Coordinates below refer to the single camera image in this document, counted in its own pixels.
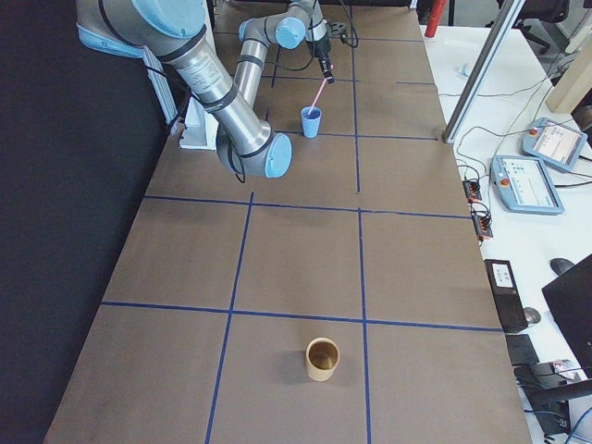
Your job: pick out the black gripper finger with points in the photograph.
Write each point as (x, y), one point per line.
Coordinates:
(326, 68)

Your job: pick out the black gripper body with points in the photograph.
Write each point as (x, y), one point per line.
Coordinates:
(323, 49)

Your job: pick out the blue plastic cup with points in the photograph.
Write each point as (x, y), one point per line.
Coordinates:
(311, 118)

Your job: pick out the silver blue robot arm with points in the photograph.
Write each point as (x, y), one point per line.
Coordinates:
(175, 31)

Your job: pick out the bamboo wooden cup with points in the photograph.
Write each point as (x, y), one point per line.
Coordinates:
(321, 359)

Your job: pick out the red cylinder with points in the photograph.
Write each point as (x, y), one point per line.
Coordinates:
(436, 14)

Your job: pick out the white pillar with base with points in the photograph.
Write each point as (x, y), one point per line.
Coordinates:
(200, 128)

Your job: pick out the orange black connector board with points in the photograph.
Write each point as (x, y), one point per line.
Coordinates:
(472, 191)

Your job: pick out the near teach pendant tablet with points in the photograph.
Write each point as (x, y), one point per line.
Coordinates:
(524, 185)

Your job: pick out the teach pendant tablet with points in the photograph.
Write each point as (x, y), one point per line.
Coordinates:
(557, 144)
(524, 185)

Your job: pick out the far teach pendant tablet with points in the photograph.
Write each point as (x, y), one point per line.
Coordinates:
(557, 144)

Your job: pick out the black box with label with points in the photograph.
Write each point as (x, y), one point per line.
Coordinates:
(505, 295)

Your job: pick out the black computer mouse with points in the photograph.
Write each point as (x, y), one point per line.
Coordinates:
(560, 265)

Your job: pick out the black monitor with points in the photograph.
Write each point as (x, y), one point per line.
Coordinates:
(569, 300)

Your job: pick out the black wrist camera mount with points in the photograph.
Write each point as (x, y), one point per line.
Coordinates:
(338, 30)

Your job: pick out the aluminium frame post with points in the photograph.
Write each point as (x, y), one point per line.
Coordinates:
(499, 30)

